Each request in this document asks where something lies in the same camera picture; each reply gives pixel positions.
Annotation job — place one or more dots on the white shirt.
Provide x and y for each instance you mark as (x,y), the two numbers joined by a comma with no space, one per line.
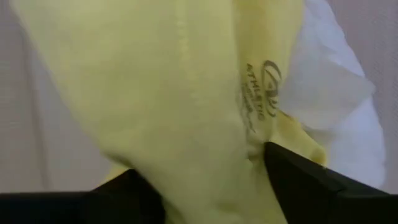
(335,102)

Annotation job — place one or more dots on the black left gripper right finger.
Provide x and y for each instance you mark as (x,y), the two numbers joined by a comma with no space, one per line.
(326,199)

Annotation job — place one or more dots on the yellow t-shirt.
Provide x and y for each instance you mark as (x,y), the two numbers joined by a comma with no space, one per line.
(155,93)

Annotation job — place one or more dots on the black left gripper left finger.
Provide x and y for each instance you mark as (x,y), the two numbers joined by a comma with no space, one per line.
(77,208)

